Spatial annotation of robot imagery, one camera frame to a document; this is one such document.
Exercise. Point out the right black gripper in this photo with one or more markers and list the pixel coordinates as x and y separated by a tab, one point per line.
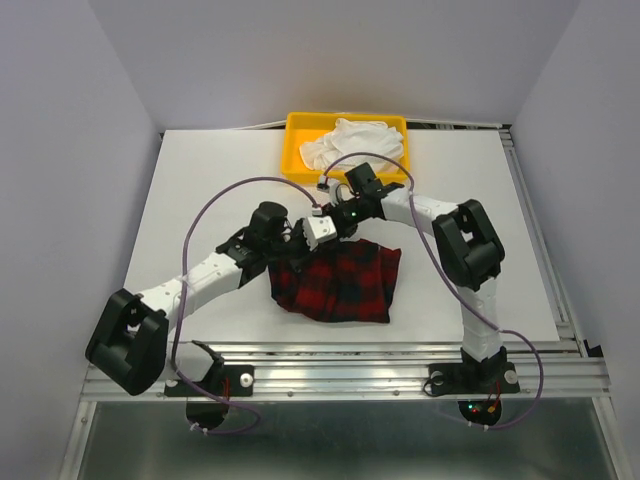
342	229

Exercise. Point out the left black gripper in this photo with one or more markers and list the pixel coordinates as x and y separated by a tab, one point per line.
297	228

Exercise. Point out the red plaid pleated skirt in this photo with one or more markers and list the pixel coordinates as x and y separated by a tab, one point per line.
350	282

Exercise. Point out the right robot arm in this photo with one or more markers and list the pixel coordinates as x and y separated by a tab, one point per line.
466	251

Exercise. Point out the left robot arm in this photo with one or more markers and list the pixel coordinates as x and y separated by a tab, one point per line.
131	339

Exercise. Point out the white skirt in bin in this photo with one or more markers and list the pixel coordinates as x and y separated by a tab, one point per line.
374	137

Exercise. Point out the yellow plastic bin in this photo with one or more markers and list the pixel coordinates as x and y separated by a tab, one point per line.
302	127

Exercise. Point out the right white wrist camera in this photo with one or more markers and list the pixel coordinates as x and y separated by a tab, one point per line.
333	188

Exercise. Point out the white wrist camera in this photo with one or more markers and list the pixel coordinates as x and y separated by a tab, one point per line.
333	188
318	230

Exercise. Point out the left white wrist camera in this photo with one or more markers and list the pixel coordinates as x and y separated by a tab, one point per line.
318	230

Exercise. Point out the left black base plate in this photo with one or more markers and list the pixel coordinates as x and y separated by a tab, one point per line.
228	381

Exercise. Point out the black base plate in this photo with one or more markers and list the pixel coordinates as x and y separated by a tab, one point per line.
459	379
228	381

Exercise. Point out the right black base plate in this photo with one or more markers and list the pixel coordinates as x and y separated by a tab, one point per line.
459	379

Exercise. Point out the aluminium rail frame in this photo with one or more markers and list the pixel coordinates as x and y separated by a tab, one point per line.
314	368

